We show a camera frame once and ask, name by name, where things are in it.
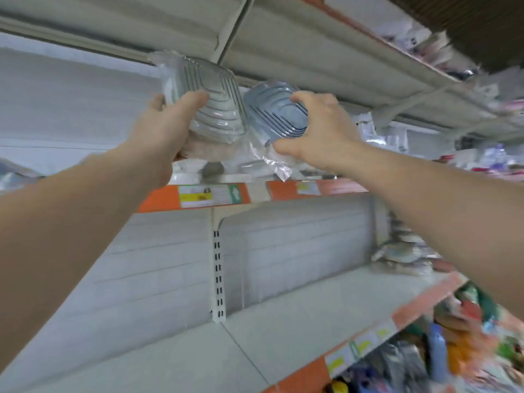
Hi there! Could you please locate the person's left hand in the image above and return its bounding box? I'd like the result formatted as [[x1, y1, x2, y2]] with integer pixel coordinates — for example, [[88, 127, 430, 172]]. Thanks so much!
[[123, 90, 210, 189]]

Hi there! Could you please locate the person's right hand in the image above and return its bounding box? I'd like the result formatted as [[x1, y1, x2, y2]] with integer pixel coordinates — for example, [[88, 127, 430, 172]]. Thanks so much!
[[272, 90, 365, 175]]

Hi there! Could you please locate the grey soap dish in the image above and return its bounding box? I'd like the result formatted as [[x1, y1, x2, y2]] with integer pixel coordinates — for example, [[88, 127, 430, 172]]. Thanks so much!
[[147, 50, 248, 146]]

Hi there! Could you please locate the soap dishes shelf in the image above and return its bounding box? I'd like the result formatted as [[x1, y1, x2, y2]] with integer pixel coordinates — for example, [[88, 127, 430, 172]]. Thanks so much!
[[0, 143, 337, 193]]

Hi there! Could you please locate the pile of soap dishes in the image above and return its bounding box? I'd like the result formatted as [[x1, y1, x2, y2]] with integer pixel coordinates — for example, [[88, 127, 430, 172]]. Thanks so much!
[[370, 212, 455, 279]]

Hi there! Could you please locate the orange metal store shelving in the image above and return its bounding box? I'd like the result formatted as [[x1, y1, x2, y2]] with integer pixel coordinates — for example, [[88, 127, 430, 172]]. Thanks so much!
[[0, 0, 524, 393]]

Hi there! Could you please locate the person's right forearm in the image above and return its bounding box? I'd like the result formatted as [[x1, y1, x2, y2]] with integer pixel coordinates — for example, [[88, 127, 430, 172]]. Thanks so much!
[[344, 143, 524, 320]]

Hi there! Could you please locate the person's left forearm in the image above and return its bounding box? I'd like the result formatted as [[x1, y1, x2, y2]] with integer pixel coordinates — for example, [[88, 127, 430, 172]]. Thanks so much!
[[0, 151, 157, 373]]

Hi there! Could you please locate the yellow shelf price label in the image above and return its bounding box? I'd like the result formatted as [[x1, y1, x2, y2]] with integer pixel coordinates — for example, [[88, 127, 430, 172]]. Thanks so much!
[[325, 348, 355, 377], [352, 333, 379, 359], [372, 319, 400, 341]]

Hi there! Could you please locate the white label green arrow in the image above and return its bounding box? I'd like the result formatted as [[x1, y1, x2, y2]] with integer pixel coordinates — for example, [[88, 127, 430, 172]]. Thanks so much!
[[177, 183, 245, 210]]

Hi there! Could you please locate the row of packaged goods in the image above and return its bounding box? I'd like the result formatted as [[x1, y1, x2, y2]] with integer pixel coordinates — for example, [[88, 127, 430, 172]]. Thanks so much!
[[372, 12, 524, 103]]

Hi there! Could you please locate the clear bottle blue cap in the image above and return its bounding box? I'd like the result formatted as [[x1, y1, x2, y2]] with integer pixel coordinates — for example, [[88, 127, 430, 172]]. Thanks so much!
[[479, 143, 509, 169]]

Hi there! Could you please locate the blue plastic bottle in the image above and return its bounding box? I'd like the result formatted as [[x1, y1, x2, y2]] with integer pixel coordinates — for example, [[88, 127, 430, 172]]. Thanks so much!
[[427, 321, 450, 383]]

